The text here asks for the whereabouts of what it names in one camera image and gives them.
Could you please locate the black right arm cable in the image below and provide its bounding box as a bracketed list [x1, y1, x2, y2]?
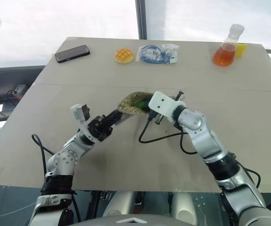
[138, 115, 261, 189]

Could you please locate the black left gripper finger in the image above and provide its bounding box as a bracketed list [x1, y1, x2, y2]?
[103, 111, 123, 121]
[108, 114, 124, 129]

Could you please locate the plastic bag of blue cables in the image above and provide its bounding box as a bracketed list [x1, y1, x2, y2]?
[135, 44, 181, 64]

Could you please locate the glass flask with orange liquid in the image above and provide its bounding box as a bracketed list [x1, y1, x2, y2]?
[212, 24, 245, 67]

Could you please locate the silver rounded robot leg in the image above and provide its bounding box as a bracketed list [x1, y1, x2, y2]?
[102, 191, 136, 218]
[169, 192, 202, 226]

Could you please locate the silver robot torso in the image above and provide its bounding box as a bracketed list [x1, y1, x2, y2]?
[88, 213, 182, 226]

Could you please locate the small white and red device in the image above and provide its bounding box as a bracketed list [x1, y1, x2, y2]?
[13, 84, 27, 95]

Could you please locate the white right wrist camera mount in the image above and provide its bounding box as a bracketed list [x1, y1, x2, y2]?
[148, 91, 186, 123]

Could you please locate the yellow pineapple bun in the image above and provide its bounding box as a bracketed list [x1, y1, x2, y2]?
[114, 48, 135, 64]

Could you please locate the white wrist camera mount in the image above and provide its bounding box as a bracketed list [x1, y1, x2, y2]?
[69, 103, 91, 123]
[148, 91, 186, 123]

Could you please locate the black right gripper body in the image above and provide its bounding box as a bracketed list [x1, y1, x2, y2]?
[147, 90, 185, 125]

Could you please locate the grey plaid pouch dotted lining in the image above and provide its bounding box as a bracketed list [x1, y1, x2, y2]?
[117, 91, 155, 123]

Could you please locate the black smartphone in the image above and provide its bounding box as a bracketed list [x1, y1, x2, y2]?
[55, 45, 90, 64]

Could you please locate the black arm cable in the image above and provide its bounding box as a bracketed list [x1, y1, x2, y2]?
[138, 115, 261, 189]
[31, 133, 56, 177]

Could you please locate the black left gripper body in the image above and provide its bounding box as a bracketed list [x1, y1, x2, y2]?
[87, 115, 114, 142]

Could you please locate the dark window frame post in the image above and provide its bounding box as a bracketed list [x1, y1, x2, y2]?
[134, 0, 148, 40]

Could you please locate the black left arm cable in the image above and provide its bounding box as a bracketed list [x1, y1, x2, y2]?
[31, 133, 56, 177]

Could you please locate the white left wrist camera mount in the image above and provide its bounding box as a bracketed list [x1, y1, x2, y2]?
[69, 103, 91, 123]

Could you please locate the yellow sponge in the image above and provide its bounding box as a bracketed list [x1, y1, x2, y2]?
[234, 43, 248, 58]

